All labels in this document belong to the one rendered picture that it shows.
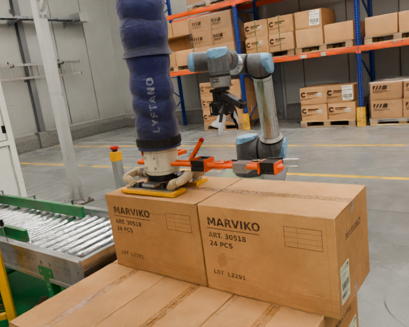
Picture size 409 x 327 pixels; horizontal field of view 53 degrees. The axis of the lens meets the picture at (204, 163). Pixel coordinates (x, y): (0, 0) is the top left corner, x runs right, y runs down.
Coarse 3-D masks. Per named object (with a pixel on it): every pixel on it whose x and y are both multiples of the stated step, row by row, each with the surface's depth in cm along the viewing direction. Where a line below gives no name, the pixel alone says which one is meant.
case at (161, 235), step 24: (120, 192) 213; (192, 192) 196; (216, 192) 191; (120, 216) 211; (144, 216) 200; (168, 216) 190; (192, 216) 181; (120, 240) 216; (144, 240) 204; (168, 240) 194; (192, 240) 185; (120, 264) 221; (144, 264) 209; (168, 264) 198; (192, 264) 189
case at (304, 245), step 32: (224, 192) 189; (256, 192) 183; (288, 192) 177; (320, 192) 171; (352, 192) 166; (224, 224) 171; (256, 224) 162; (288, 224) 153; (320, 224) 146; (352, 224) 158; (224, 256) 176; (256, 256) 166; (288, 256) 157; (320, 256) 149; (352, 256) 159; (224, 288) 180; (256, 288) 170; (288, 288) 161; (320, 288) 152; (352, 288) 160
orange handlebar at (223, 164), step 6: (180, 150) 231; (138, 162) 213; (174, 162) 200; (180, 162) 198; (186, 162) 196; (216, 162) 186; (222, 162) 185; (228, 162) 187; (252, 162) 180; (216, 168) 186; (222, 168) 185; (228, 168) 183; (246, 168) 177; (252, 168) 176; (282, 168) 170
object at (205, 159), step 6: (198, 156) 197; (204, 156) 197; (210, 156) 195; (192, 162) 191; (198, 162) 189; (204, 162) 188; (210, 162) 192; (192, 168) 191; (198, 168) 190; (204, 168) 188; (210, 168) 192
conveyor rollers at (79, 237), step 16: (0, 208) 367; (16, 208) 360; (16, 224) 314; (32, 224) 314; (48, 224) 305; (64, 224) 298; (80, 224) 295; (96, 224) 295; (16, 240) 279; (32, 240) 276; (48, 240) 275; (64, 240) 267; (80, 240) 264; (96, 240) 262; (112, 240) 261; (80, 256) 242
